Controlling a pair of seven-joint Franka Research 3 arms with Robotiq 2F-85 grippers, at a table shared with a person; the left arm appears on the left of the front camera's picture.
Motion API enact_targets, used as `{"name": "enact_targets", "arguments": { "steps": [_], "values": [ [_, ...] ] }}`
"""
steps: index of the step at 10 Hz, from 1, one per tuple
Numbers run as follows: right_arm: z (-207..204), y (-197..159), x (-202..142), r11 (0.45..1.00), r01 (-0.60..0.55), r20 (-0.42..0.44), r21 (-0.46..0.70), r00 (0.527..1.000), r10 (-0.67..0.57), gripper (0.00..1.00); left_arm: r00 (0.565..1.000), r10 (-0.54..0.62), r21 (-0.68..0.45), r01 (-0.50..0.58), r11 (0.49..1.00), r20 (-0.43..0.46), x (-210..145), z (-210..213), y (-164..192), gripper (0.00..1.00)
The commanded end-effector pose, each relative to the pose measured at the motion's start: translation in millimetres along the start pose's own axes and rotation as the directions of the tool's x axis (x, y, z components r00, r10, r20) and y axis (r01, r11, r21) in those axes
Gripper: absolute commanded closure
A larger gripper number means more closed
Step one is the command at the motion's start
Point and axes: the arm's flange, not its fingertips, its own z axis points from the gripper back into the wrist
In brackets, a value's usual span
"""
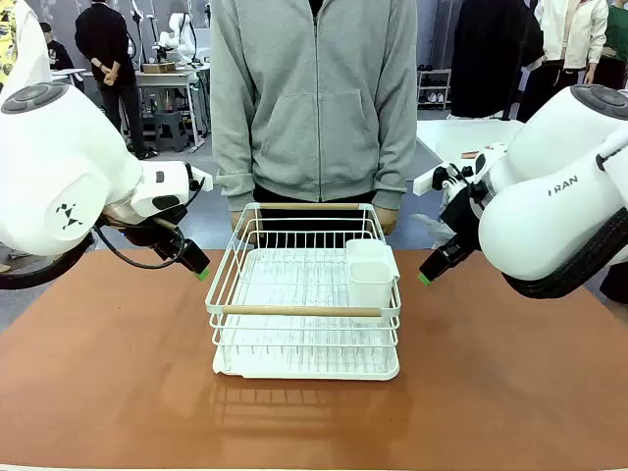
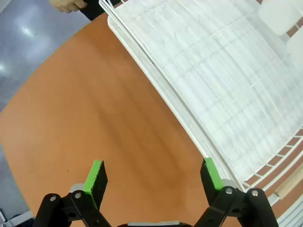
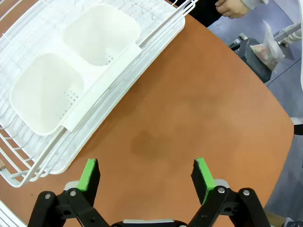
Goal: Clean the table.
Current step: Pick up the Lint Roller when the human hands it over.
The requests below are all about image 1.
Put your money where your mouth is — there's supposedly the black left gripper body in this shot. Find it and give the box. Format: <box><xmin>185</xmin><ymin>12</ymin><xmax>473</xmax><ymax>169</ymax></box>
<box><xmin>100</xmin><ymin>208</ymin><xmax>193</xmax><ymax>262</ymax></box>

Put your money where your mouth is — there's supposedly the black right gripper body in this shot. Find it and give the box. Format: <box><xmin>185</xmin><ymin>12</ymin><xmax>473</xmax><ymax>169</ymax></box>
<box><xmin>438</xmin><ymin>180</ymin><xmax>488</xmax><ymax>258</ymax></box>

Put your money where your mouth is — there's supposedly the person's right hand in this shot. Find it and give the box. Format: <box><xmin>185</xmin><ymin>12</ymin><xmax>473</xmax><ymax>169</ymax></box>
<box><xmin>230</xmin><ymin>209</ymin><xmax>256</xmax><ymax>242</ymax></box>

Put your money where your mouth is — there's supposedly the person's left hand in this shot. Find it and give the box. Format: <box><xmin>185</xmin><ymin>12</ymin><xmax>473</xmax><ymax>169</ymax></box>
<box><xmin>372</xmin><ymin>205</ymin><xmax>399</xmax><ymax>236</ymax></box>

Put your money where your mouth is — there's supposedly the white plastic utensil holder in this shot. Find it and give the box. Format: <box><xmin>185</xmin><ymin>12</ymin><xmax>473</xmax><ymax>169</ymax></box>
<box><xmin>343</xmin><ymin>238</ymin><xmax>396</xmax><ymax>310</ymax></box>

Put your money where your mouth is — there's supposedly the white side table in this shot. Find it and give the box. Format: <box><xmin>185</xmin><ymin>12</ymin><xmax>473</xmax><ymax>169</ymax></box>
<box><xmin>415</xmin><ymin>118</ymin><xmax>525</xmax><ymax>166</ymax></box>

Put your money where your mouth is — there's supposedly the grey plastic step stool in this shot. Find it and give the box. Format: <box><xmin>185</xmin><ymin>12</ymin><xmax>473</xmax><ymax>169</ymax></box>
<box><xmin>153</xmin><ymin>110</ymin><xmax>191</xmax><ymax>153</ymax></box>

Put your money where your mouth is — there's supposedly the white shoe rack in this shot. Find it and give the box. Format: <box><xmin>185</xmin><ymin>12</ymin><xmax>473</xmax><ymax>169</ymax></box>
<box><xmin>417</xmin><ymin>67</ymin><xmax>452</xmax><ymax>111</ymax></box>

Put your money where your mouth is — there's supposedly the white background work table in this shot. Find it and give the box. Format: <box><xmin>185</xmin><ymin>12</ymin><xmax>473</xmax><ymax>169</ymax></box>
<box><xmin>132</xmin><ymin>67</ymin><xmax>211</xmax><ymax>151</ymax></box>

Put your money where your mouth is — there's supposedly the black hanging garment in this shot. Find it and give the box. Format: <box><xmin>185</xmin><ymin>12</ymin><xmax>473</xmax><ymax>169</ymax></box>
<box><xmin>449</xmin><ymin>0</ymin><xmax>547</xmax><ymax>120</ymax></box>

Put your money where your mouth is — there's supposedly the brown cardboard box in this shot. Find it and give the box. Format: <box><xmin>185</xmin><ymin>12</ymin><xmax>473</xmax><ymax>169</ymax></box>
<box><xmin>140</xmin><ymin>60</ymin><xmax>178</xmax><ymax>76</ymax></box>

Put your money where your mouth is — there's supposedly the bystander in black clothes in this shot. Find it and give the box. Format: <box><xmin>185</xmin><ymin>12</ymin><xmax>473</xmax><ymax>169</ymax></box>
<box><xmin>74</xmin><ymin>0</ymin><xmax>149</xmax><ymax>161</ymax></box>

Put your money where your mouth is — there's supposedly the person in grey hoodie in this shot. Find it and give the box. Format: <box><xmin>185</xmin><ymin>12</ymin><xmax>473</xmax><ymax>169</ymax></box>
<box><xmin>209</xmin><ymin>0</ymin><xmax>419</xmax><ymax>236</ymax></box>

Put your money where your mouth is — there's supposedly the seated bystander in dark top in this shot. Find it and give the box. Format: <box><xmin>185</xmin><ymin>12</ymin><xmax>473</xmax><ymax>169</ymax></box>
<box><xmin>38</xmin><ymin>21</ymin><xmax>76</xmax><ymax>73</ymax></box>

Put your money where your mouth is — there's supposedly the bystander in white jacket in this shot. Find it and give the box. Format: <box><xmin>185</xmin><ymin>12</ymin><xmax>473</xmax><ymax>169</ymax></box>
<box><xmin>515</xmin><ymin>0</ymin><xmax>610</xmax><ymax>124</ymax></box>

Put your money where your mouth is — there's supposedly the bystander in green top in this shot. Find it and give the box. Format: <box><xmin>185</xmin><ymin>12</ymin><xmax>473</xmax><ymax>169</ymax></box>
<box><xmin>591</xmin><ymin>3</ymin><xmax>628</xmax><ymax>92</ymax></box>

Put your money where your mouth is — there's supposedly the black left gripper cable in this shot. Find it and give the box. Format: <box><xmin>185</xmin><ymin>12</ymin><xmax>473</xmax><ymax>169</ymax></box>
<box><xmin>92</xmin><ymin>175</ymin><xmax>207</xmax><ymax>271</ymax></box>

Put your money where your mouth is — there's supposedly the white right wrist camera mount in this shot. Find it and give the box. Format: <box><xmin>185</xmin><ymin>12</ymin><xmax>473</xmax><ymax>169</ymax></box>
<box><xmin>412</xmin><ymin>143</ymin><xmax>507</xmax><ymax>198</ymax></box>

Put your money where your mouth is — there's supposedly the black left arm cable sleeve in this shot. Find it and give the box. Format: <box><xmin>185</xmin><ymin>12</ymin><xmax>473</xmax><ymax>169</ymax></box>
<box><xmin>0</xmin><ymin>231</ymin><xmax>95</xmax><ymax>291</ymax></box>

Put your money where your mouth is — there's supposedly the black arm cable sleeve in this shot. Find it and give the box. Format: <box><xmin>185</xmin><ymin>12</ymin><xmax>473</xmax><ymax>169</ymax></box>
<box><xmin>0</xmin><ymin>231</ymin><xmax>95</xmax><ymax>291</ymax></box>
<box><xmin>499</xmin><ymin>205</ymin><xmax>628</xmax><ymax>301</ymax></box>

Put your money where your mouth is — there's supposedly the white wire dish rack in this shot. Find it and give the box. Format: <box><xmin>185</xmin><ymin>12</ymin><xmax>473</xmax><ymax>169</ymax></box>
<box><xmin>204</xmin><ymin>201</ymin><xmax>403</xmax><ymax>345</ymax></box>

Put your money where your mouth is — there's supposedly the black right arm cable sleeve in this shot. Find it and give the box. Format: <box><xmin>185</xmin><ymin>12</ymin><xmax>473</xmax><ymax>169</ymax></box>
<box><xmin>499</xmin><ymin>205</ymin><xmax>628</xmax><ymax>301</ymax></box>

